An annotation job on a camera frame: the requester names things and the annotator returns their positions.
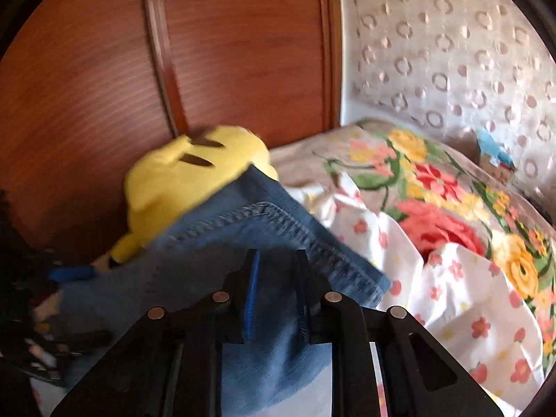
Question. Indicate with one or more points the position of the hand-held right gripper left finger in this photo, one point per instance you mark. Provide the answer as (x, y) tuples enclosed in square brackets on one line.
[(252, 299)]

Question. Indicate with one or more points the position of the white floral bed sheet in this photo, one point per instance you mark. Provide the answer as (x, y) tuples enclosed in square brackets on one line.
[(447, 295)]

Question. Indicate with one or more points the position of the circle patterned sheer curtain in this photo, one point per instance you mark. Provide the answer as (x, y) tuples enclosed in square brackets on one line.
[(456, 43)]

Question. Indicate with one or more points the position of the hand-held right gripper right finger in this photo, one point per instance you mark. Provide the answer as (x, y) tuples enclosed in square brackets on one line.
[(304, 308)]

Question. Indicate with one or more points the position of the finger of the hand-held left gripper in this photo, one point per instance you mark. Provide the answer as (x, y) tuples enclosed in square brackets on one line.
[(71, 273), (89, 338)]

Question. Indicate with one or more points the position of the blue denim pants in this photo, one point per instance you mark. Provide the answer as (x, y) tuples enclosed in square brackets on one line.
[(260, 243)]

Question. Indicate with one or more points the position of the beige floral blanket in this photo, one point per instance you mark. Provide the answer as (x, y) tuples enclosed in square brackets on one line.
[(438, 221)]

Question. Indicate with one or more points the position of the yellow plush toy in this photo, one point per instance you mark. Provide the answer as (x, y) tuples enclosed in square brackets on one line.
[(173, 182)]

